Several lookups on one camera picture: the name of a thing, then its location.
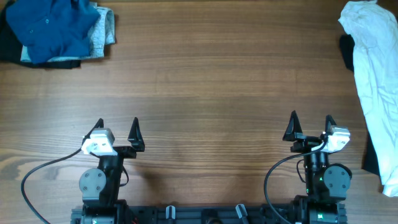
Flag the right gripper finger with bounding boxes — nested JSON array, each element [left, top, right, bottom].
[[282, 111, 303, 142], [325, 114, 336, 133]]

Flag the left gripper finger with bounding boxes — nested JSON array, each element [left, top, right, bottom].
[[83, 118, 104, 140], [127, 117, 145, 152]]

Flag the white t-shirt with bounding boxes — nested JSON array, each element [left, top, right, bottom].
[[338, 1, 397, 197]]

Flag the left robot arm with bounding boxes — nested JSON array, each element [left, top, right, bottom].
[[70, 118, 145, 224]]

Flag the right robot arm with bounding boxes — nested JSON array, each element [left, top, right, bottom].
[[282, 111, 352, 223]]

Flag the black garment at right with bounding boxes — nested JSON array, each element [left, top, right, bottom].
[[339, 34, 380, 176]]

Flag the light grey folded garment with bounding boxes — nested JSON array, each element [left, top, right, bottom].
[[21, 2, 116, 62]]

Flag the blue button shirt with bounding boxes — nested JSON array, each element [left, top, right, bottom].
[[6, 0, 100, 64]]

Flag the black garment under pile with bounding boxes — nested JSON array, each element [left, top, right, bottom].
[[1, 0, 81, 69]]

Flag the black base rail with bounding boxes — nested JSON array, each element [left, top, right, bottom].
[[70, 204, 348, 224]]

